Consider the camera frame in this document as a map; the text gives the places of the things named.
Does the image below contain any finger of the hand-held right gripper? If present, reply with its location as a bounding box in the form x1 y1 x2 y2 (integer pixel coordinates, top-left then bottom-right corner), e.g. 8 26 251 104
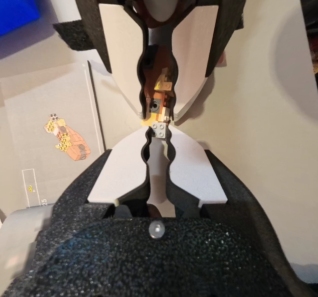
98 3 146 119
171 4 219 126

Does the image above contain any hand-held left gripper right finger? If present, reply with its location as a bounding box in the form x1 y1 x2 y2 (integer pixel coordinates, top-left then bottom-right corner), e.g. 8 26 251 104
166 126 228 208

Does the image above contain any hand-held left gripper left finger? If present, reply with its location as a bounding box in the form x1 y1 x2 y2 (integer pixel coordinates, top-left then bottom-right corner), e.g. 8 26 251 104
87 127 151 203

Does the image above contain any orange tan brick model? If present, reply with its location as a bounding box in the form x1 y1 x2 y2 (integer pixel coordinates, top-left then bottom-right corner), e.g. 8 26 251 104
140 44 175 129

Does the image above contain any small pale grey brick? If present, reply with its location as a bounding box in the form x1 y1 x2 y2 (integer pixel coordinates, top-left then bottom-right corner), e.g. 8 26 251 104
152 122 167 139

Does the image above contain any person's right hand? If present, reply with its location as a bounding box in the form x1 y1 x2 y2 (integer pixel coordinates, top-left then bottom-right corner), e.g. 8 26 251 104
135 0 197 29

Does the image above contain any grey instruction booklet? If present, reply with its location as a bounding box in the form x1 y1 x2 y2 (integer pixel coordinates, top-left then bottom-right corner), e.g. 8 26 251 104
0 60 105 265

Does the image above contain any blue plastic bin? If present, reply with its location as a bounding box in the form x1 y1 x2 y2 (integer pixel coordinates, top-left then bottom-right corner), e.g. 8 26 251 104
0 0 41 37

